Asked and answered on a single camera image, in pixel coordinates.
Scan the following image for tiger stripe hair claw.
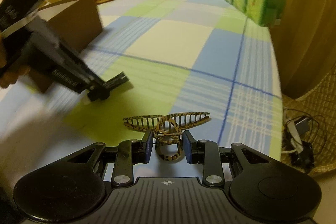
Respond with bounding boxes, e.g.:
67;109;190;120
122;112;211;161

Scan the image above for person left hand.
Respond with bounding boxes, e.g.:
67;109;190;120
0;41;31;89

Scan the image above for brown cardboard storage box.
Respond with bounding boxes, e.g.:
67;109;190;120
26;0;104;93

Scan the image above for checkered tablecloth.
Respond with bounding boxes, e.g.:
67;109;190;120
1;0;282;181

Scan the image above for quilted beige cushion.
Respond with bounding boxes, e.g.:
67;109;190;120
281;67;335;176

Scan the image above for power strip with cables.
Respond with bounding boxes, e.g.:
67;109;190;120
281;107;327;174

